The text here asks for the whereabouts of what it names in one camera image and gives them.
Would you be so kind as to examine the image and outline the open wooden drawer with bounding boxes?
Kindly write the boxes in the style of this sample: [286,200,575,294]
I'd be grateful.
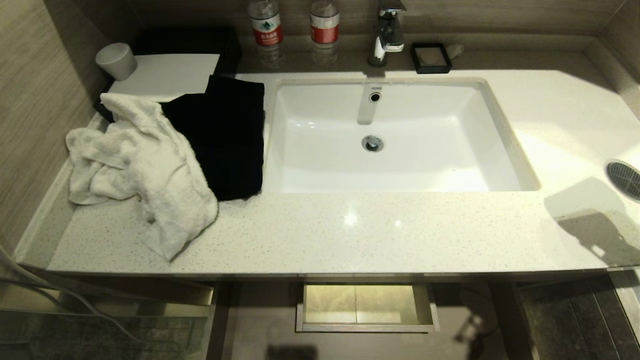
[295,282,441,334]

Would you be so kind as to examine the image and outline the white ceramic sink basin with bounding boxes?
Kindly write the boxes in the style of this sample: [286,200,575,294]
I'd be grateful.
[263,77,542,195]

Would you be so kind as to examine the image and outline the black folded towel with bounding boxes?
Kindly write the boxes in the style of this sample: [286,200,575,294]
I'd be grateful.
[161,74,266,202]

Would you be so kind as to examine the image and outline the water bottle with red label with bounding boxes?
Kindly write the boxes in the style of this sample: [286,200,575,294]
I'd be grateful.
[309,0,341,65]
[247,0,285,69]

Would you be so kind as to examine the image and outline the chrome faucet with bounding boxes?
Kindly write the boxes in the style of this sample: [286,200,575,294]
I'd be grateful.
[368,0,408,68]

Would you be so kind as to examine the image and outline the black square soap dish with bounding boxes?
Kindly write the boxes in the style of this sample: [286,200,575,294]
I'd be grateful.
[410,42,453,75]

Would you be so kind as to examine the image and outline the white crumpled towel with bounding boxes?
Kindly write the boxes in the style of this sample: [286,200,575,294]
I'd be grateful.
[65,92,219,262]

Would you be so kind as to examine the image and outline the white rectangular tray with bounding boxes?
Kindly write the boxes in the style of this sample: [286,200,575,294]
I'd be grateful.
[106,53,221,104]

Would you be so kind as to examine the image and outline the black box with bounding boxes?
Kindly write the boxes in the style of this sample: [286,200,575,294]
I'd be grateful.
[131,26,243,77]

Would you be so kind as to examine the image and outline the grey cup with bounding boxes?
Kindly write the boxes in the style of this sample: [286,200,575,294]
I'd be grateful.
[95,42,138,82]

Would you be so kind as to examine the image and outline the round metal grille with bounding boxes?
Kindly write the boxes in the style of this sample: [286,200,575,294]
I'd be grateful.
[605,159,640,202]

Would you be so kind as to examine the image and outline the grey cable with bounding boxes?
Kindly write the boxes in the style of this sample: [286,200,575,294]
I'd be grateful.
[0,246,151,346]

